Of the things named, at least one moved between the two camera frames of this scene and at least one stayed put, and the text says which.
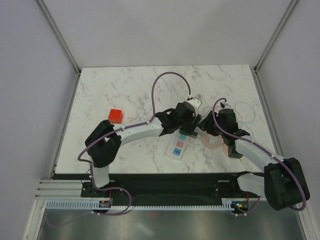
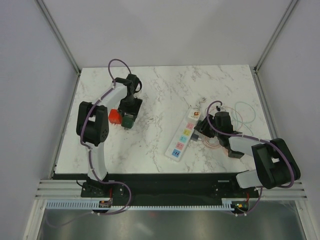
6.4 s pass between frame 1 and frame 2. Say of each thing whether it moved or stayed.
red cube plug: stayed
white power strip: stayed
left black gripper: moved
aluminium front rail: stayed
